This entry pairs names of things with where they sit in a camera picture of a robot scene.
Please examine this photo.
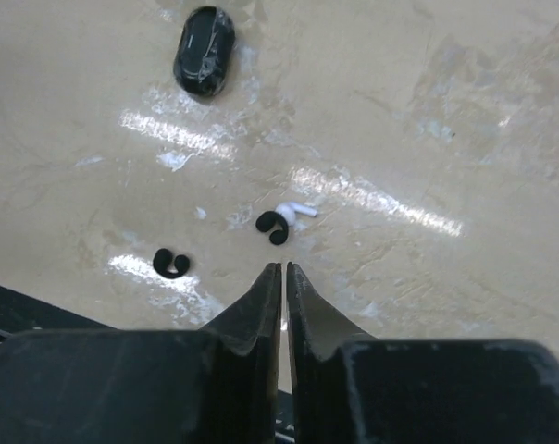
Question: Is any black ear hook earbud front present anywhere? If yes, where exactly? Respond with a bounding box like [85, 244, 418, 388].
[153, 248, 191, 279]

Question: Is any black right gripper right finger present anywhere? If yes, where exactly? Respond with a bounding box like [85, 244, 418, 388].
[286, 263, 559, 443]

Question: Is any black ear hook earbud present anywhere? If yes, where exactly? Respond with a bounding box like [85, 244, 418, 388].
[255, 211, 289, 246]
[153, 248, 191, 279]

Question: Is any white earbud with stem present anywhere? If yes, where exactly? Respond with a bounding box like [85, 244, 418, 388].
[275, 202, 317, 227]

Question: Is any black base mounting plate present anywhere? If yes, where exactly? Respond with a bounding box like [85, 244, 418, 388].
[0, 286, 106, 344]

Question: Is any black earbud charging case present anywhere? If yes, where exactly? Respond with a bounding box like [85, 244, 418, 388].
[173, 6, 236, 97]

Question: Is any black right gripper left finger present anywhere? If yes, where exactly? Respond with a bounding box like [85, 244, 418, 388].
[0, 264, 281, 443]

